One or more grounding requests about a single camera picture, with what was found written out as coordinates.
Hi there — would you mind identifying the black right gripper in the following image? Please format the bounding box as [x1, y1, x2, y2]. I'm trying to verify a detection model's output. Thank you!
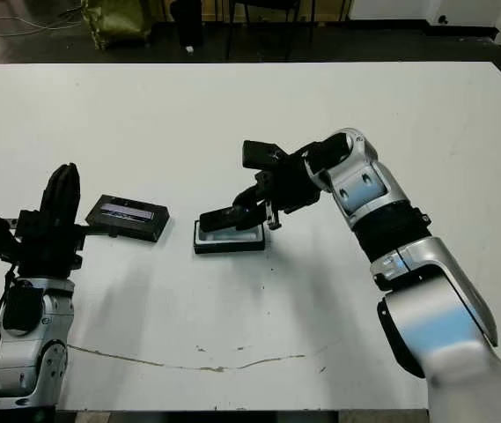
[231, 150, 322, 231]

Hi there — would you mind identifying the thin floor cable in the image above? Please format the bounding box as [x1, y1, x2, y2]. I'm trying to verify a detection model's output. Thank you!
[0, 4, 85, 39]

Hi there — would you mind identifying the black mesh office chair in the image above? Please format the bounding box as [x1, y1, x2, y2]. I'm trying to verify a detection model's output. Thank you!
[224, 0, 317, 62]

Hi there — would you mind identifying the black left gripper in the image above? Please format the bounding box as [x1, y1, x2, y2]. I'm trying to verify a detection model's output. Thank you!
[5, 162, 115, 278]

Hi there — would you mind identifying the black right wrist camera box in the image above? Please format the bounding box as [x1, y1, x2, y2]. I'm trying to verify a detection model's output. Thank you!
[240, 139, 294, 172]

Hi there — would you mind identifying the black box lid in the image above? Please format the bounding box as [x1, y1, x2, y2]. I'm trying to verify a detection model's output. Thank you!
[84, 194, 173, 243]

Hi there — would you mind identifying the black camera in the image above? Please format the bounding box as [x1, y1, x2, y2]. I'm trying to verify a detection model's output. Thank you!
[198, 205, 258, 234]

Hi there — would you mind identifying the black box with white insert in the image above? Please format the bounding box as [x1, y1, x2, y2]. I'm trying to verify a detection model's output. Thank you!
[193, 217, 266, 256]

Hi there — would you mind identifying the yellow-green bag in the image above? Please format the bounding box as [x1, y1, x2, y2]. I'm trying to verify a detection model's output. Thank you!
[79, 0, 154, 52]

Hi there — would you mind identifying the black bin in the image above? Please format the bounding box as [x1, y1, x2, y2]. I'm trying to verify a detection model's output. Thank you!
[169, 0, 205, 48]

